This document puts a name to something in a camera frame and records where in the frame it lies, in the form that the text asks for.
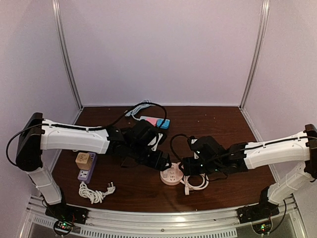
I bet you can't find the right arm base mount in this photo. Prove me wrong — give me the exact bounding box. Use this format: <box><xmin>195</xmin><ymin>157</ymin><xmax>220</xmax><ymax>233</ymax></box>
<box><xmin>236</xmin><ymin>202</ymin><xmax>279</xmax><ymax>236</ymax></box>

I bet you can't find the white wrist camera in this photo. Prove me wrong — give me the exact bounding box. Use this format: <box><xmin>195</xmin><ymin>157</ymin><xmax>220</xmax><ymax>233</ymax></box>
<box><xmin>190</xmin><ymin>139</ymin><xmax>199</xmax><ymax>160</ymax></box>
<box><xmin>148</xmin><ymin>133</ymin><xmax>163</xmax><ymax>151</ymax></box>

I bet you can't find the aluminium front rail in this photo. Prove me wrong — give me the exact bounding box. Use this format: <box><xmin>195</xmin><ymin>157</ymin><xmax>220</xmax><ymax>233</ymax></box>
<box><xmin>17</xmin><ymin>195</ymin><xmax>307</xmax><ymax>238</ymax></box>

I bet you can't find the beige cube socket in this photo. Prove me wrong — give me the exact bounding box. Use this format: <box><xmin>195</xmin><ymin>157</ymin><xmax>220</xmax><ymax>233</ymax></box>
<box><xmin>75</xmin><ymin>152</ymin><xmax>92</xmax><ymax>171</ymax></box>

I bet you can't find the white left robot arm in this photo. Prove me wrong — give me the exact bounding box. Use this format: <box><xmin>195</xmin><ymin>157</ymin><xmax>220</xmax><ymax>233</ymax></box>
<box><xmin>10</xmin><ymin>113</ymin><xmax>171</xmax><ymax>220</ymax></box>

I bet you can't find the round pink power socket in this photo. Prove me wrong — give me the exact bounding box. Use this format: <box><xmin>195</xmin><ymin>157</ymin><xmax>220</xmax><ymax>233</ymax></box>
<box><xmin>160</xmin><ymin>162</ymin><xmax>184</xmax><ymax>186</ymax></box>

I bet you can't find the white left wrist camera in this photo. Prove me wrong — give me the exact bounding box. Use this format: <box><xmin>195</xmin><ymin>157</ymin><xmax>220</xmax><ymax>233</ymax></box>
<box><xmin>148</xmin><ymin>133</ymin><xmax>163</xmax><ymax>151</ymax></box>

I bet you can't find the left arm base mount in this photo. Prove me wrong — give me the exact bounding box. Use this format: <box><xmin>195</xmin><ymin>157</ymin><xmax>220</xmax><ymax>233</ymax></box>
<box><xmin>42</xmin><ymin>200</ymin><xmax>88</xmax><ymax>237</ymax></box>

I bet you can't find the white bundled strip cable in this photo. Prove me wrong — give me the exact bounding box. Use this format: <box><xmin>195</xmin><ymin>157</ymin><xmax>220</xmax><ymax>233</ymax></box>
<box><xmin>78</xmin><ymin>181</ymin><xmax>116</xmax><ymax>204</ymax></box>

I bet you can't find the white coiled socket cable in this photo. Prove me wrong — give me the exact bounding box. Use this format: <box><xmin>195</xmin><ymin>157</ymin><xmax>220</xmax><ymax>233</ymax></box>
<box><xmin>180</xmin><ymin>173</ymin><xmax>210</xmax><ymax>196</ymax></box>

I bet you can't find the purple power strip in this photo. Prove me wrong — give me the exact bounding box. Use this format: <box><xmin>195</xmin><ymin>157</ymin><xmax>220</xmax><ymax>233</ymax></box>
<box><xmin>77</xmin><ymin>152</ymin><xmax>97</xmax><ymax>184</ymax></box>

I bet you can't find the light blue strip cable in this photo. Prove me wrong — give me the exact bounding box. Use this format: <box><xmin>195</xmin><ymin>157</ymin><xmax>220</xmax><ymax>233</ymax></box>
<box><xmin>124</xmin><ymin>99</ymin><xmax>151</xmax><ymax>121</ymax></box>

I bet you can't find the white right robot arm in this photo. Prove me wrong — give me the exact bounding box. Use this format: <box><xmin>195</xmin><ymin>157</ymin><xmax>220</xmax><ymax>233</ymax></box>
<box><xmin>182</xmin><ymin>124</ymin><xmax>317</xmax><ymax>219</ymax></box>

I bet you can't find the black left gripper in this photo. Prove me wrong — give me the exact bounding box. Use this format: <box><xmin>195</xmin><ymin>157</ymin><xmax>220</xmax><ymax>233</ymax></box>
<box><xmin>128</xmin><ymin>143</ymin><xmax>172</xmax><ymax>172</ymax></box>

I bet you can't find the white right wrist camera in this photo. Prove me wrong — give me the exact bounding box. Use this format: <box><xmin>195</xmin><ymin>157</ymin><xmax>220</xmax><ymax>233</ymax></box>
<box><xmin>190</xmin><ymin>139</ymin><xmax>199</xmax><ymax>160</ymax></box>

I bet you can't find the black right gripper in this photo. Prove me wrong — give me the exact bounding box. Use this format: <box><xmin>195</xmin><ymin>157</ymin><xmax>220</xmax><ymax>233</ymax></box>
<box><xmin>178</xmin><ymin>157</ymin><xmax>222</xmax><ymax>177</ymax></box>

